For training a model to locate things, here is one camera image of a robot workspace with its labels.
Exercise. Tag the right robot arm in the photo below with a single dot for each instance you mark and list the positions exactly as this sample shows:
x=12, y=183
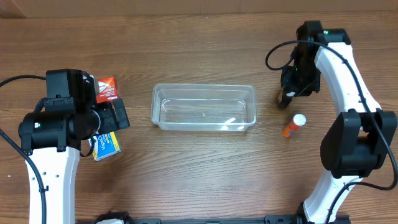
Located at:
x=358, y=141

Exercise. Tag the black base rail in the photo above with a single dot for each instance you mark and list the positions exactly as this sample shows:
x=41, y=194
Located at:
x=268, y=219

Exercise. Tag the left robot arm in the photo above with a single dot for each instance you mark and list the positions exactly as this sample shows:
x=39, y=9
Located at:
x=51, y=138

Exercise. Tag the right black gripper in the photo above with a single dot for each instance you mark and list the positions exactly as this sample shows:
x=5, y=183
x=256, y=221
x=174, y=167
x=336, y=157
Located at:
x=291, y=85

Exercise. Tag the blue yellow VapoDrops box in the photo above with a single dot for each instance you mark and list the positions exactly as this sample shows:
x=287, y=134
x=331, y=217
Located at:
x=105, y=145

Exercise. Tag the orange bottle white cap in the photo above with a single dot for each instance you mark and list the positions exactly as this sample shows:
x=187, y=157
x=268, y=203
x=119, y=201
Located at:
x=297, y=121

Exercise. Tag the dark bottle white cap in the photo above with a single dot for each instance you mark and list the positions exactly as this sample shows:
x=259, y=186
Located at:
x=284, y=99

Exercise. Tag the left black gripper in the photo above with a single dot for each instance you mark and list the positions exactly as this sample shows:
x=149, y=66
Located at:
x=107, y=125

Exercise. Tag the clear plastic container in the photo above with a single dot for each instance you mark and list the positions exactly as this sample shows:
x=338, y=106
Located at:
x=203, y=107

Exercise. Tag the red cardboard box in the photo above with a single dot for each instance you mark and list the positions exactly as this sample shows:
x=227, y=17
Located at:
x=106, y=89

